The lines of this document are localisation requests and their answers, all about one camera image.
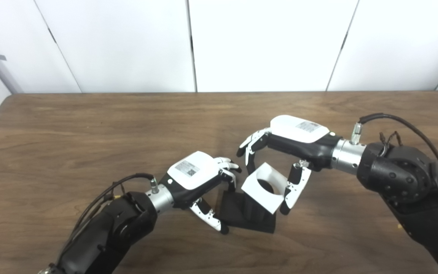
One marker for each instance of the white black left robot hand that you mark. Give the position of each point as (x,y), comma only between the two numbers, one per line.
(194,171)

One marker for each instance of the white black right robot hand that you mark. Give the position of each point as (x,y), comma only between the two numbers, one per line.
(298,131)

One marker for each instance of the white square piece with hole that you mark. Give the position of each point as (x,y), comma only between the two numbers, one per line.
(255,190)

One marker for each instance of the black peg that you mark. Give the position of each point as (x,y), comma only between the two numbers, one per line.
(249,217)

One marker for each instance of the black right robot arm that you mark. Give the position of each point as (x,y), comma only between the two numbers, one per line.
(405,179)

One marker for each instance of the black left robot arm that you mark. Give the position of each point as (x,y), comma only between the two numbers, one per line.
(112,232)

